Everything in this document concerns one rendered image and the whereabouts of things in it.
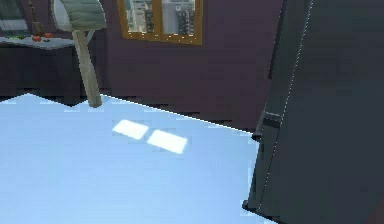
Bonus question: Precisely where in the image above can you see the wooden framed window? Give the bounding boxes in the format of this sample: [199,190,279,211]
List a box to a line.
[116,0,204,46]

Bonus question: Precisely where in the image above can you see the dark grey fridge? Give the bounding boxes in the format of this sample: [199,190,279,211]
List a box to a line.
[241,0,384,224]

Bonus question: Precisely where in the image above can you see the dark counter with pale top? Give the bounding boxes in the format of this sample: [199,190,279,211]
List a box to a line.
[0,35,88,107]

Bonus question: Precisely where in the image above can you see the window above counter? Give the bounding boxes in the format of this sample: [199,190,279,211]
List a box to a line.
[0,0,32,37]

